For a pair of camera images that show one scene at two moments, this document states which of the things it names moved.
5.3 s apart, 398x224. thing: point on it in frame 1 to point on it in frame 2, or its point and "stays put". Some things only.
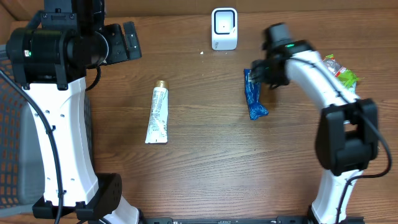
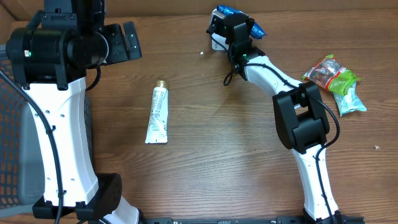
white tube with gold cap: (157, 130) stays put
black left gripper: (122, 51) stays put
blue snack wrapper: (256, 109) to (257, 32)
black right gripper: (257, 74) to (247, 22)
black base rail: (227, 220) stays put
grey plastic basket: (22, 168) stays put
